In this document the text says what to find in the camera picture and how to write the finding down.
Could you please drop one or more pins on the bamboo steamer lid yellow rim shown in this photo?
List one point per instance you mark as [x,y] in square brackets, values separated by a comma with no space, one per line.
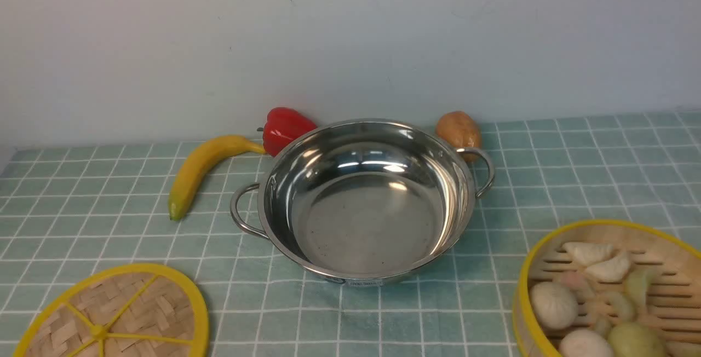
[138,309]

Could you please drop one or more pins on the bamboo steamer basket yellow rim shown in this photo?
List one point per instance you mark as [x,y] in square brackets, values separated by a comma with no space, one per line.
[673,300]

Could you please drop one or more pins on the stainless steel pot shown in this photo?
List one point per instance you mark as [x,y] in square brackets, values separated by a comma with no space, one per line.
[365,202]

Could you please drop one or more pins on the red bell pepper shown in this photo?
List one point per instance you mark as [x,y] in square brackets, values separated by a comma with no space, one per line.
[283,126]

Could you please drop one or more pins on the brown potato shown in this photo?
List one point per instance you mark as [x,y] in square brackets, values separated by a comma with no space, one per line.
[459,130]

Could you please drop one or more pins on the yellow banana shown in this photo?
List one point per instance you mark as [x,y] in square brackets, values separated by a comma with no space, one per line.
[192,172]

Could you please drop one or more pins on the white dumpling upper left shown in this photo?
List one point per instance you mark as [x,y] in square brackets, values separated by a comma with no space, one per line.
[587,254]

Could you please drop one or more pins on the white dumpling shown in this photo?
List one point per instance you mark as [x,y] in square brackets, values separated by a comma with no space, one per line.
[610,271]
[587,254]

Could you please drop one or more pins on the white round bun left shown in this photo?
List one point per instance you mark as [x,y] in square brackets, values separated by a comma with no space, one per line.
[554,305]

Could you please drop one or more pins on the white round bun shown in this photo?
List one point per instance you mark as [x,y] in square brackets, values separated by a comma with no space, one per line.
[554,305]
[584,342]

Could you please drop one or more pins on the pink dumpling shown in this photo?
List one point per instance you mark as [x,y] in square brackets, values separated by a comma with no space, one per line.
[577,282]

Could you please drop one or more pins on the white dumpling upper right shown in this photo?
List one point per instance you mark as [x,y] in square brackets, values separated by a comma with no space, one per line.
[610,271]

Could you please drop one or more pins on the green checkered tablecloth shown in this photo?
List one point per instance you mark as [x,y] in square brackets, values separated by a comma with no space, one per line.
[70,212]

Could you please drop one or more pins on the white round bun front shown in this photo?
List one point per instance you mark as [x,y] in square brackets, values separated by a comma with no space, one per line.
[584,342]

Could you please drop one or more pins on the green dumpling middle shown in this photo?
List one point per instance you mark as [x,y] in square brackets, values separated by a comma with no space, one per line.
[625,309]

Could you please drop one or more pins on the green dumpling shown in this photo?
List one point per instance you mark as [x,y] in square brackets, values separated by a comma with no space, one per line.
[625,309]
[637,284]

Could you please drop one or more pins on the green dumpling upper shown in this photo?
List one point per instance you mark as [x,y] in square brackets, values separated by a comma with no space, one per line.
[637,284]

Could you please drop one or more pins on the green round bun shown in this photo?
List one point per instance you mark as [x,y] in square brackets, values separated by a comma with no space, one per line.
[633,339]

